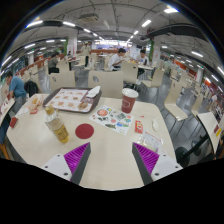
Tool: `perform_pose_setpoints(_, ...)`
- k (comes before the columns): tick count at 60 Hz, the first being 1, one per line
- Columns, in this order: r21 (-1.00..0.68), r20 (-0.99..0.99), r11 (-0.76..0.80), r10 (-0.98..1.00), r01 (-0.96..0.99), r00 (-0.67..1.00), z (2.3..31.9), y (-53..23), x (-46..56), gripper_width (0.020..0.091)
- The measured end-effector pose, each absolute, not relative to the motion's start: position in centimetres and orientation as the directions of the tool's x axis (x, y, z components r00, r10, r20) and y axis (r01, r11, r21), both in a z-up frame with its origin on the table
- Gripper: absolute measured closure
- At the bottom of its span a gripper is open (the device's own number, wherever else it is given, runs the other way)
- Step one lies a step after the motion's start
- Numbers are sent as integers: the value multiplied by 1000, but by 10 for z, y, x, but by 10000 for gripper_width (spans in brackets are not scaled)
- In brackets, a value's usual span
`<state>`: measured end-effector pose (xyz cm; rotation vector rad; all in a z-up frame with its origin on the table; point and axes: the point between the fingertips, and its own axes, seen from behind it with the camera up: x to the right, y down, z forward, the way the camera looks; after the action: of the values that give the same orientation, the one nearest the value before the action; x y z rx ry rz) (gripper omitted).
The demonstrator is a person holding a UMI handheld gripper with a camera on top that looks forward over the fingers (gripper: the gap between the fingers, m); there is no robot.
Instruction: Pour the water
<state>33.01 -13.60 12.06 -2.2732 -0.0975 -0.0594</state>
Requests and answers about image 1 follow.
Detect person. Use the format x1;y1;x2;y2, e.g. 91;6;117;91
107;47;128;72
4;70;28;106
135;49;150;78
47;52;61;75
80;40;92;68

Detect small red sauce packet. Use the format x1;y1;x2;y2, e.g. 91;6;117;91
134;120;144;134

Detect clear plastic packet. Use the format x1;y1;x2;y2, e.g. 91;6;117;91
137;130;164;153

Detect ceiling lights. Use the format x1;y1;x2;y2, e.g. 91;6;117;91
0;6;224;78

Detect red paper cup with lid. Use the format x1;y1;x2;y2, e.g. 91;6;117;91
120;87;140;114

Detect white paper sheet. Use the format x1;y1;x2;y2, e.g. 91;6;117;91
14;105;31;118

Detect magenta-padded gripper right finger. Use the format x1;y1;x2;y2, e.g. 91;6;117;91
131;142;184;186

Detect ceiling air conditioner unit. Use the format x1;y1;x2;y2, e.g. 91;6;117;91
79;12;100;24

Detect crumpled white napkin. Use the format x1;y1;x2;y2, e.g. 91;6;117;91
151;119;160;132

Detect clear bottle with yellow drink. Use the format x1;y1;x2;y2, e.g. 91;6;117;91
44;104;70;145

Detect flat round red coaster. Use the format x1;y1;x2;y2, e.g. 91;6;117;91
75;123;95;140

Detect colourful printed paper sheet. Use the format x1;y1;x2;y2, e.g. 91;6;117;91
88;104;134;136

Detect printed paper tray liner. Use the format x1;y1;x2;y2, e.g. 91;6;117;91
46;88;90;113

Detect white folded napkin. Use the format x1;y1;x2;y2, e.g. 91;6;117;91
85;85;102;99

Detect dark brown food tray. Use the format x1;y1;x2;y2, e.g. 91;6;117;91
42;87;103;115

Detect beige plastic chair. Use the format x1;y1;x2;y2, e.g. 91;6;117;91
49;70;77;94
141;68;166;90
87;69;124;99
163;83;190;134
120;61;139;85

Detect beige cafeteria table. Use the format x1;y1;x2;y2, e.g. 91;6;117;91
196;111;223;154

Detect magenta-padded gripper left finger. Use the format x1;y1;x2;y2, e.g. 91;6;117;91
41;142;92;186

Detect black backpack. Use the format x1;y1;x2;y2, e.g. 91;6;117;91
24;79;39;98

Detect clear plastic bag with food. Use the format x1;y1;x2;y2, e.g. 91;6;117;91
26;94;45;114

